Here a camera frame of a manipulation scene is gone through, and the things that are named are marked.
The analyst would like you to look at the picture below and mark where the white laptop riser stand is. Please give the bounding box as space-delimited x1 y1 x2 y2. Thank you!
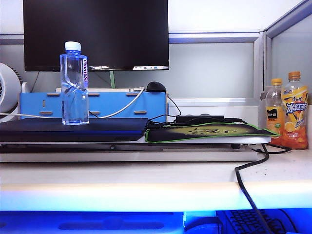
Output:
0 135 273 163

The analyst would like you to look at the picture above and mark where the dark blue closed laptop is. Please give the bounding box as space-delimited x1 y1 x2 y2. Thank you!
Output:
0 117 149 143

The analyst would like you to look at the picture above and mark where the white monitor base plate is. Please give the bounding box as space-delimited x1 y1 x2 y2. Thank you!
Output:
56 87 145 94

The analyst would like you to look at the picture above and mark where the black mouse cable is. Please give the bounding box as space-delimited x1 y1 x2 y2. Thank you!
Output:
147 94 182 128

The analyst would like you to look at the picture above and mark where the black power adapter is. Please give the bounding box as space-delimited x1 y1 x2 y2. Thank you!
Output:
175 115 225 124

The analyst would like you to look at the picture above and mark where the white cable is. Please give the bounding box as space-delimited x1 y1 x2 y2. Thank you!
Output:
0 86 146 119

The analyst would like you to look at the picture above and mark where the clear mineral water bottle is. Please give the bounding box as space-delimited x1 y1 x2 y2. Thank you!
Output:
59 40 90 126

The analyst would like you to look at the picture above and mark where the thin black looped cable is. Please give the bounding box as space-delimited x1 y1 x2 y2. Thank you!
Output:
253 143 293 155

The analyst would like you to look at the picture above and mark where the blue wooden organizer box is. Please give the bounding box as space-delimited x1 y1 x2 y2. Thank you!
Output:
19 91 169 122

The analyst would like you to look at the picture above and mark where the small orange juice bottle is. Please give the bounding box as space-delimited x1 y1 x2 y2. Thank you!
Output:
265 78 285 140

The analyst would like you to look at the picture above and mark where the black computer monitor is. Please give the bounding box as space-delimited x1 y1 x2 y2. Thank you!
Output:
23 0 170 72

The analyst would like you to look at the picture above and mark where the black keyboard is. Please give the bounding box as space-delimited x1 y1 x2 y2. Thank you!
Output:
216 209 298 234

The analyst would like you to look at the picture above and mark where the thick black power cable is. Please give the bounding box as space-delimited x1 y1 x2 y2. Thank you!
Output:
234 143 276 234

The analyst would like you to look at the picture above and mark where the green-edged black mouse pad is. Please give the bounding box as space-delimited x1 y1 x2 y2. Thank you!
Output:
145 121 281 143

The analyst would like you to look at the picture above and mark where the iced tea bottle yellow label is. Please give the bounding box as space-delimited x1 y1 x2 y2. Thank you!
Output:
280 71 309 151

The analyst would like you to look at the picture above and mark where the white desk fan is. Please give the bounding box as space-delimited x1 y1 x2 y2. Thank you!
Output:
0 62 22 123

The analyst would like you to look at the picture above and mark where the black computer mouse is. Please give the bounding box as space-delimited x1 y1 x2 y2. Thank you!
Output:
145 81 168 93

